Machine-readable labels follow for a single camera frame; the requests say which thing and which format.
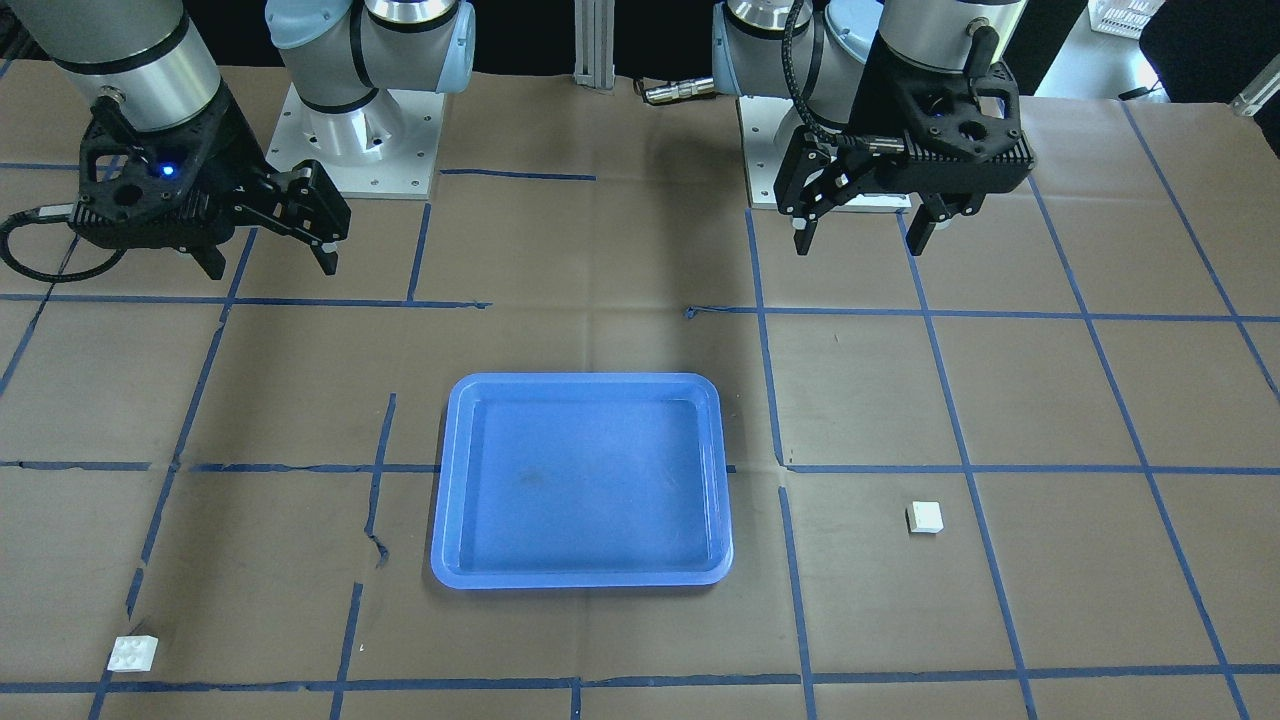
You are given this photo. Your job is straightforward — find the white basket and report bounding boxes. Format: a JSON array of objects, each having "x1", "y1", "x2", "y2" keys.
[{"x1": 1085, "y1": 0, "x2": 1165, "y2": 40}]

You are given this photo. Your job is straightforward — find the silver cable connector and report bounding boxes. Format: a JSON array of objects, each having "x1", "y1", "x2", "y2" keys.
[{"x1": 634, "y1": 77, "x2": 717, "y2": 108}]

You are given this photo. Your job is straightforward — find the metal base plate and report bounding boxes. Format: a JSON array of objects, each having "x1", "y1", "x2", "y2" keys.
[
  {"x1": 737, "y1": 96, "x2": 913, "y2": 213},
  {"x1": 266, "y1": 86, "x2": 449, "y2": 201}
]

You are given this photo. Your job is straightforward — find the white studded block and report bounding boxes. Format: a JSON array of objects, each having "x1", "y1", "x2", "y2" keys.
[{"x1": 106, "y1": 635, "x2": 159, "y2": 673}]

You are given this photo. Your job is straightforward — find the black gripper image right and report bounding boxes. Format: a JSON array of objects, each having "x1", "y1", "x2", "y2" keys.
[{"x1": 774, "y1": 40, "x2": 1036, "y2": 256}]

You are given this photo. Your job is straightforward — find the aluminium frame post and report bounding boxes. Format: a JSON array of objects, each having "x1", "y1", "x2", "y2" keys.
[{"x1": 572, "y1": 0, "x2": 616, "y2": 94}]

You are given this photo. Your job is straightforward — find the blue plastic tray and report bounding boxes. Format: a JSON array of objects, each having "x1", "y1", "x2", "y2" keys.
[{"x1": 429, "y1": 372, "x2": 735, "y2": 591}]

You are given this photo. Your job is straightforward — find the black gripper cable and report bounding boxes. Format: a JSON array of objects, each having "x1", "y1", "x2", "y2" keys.
[
  {"x1": 0, "y1": 202, "x2": 125, "y2": 284},
  {"x1": 783, "y1": 0, "x2": 911, "y2": 156}
]

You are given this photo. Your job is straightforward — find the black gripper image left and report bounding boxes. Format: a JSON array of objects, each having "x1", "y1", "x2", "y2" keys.
[{"x1": 70, "y1": 85, "x2": 352, "y2": 281}]

